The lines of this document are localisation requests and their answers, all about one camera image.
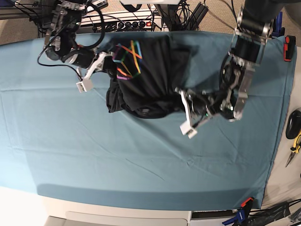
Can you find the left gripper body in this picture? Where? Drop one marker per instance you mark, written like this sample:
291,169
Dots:
197,107

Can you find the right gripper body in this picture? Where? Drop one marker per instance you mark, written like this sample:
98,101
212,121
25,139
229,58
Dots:
88,59

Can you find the dark grey T-shirt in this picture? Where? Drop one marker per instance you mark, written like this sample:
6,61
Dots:
144,74

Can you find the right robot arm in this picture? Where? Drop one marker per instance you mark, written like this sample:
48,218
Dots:
60,40

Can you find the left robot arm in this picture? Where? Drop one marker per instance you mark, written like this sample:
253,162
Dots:
254,27

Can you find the white power strip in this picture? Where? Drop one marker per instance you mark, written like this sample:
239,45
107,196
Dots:
112,23

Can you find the teal table cloth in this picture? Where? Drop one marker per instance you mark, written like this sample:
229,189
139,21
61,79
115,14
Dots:
60,143

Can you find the black computer mouse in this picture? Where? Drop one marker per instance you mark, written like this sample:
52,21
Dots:
293,125

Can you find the black aluminium extrusion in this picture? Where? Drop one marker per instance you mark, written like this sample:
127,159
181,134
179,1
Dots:
196,17

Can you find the orange black clamp top right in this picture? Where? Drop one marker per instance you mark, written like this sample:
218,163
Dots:
289,46

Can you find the orange black clamp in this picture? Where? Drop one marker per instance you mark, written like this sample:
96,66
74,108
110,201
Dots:
247,204
289,46

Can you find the orange black clamp bottom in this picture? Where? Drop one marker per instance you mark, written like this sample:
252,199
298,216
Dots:
247,204

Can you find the blue clamp bottom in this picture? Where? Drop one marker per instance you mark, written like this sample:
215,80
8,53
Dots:
239,218

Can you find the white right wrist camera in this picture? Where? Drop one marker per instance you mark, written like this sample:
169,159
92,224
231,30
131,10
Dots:
85,85

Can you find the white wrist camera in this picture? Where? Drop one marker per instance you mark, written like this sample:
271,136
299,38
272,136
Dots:
188,130
85,85

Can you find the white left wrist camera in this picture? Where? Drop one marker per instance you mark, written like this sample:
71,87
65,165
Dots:
188,130

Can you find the yellow handled pliers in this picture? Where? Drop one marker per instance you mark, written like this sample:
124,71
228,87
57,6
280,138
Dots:
294,149

